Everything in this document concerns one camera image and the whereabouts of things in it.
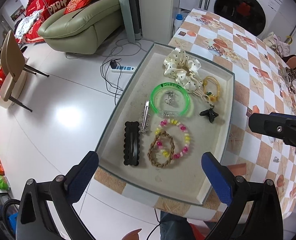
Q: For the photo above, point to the silver metal hair clip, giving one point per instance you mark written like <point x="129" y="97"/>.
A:
<point x="144" y="120"/>

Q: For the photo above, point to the black scalloped hair clip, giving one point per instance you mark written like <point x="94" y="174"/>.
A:
<point x="131" y="143"/>

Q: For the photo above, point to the green translucent bangle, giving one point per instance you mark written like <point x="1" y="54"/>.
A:
<point x="181" y="100"/>

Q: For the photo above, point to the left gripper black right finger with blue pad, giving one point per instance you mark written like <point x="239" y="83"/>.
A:
<point x="265" y="218"/>

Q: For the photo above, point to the cream polka dot scrunchie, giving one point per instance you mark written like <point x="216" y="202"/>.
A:
<point x="183" y="69"/>

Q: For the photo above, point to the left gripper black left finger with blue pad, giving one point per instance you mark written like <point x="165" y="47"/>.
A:
<point x="34" y="220"/>

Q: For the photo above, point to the silver chain charm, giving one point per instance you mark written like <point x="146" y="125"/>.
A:
<point x="170" y="97"/>

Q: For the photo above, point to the white bottle blue cap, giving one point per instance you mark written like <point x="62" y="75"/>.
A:
<point x="177" y="23"/>

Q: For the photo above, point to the leopard print bow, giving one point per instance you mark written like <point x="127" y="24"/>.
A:
<point x="290" y="77"/>

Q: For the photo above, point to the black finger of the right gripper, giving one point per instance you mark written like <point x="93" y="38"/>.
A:
<point x="276" y="125"/>

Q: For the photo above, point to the white washing machine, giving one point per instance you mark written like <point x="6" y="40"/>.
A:
<point x="255" y="16"/>

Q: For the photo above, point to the checkered orange tablecloth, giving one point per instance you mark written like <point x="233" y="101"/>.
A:
<point x="259" y="88"/>

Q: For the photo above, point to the green leather sofa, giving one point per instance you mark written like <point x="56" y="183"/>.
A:
<point x="83" y="30"/>

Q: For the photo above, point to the brown slipper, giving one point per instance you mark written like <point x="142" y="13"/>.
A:
<point x="290" y="61"/>

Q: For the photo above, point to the beige felt-lined tray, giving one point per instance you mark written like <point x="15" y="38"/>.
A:
<point x="171" y="149"/>

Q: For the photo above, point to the black star hair clip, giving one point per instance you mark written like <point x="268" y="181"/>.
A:
<point x="210" y="114"/>

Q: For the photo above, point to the white power strip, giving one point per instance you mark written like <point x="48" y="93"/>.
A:
<point x="116" y="67"/>

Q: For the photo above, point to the brown wooden chair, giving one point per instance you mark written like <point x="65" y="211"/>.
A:
<point x="13" y="64"/>

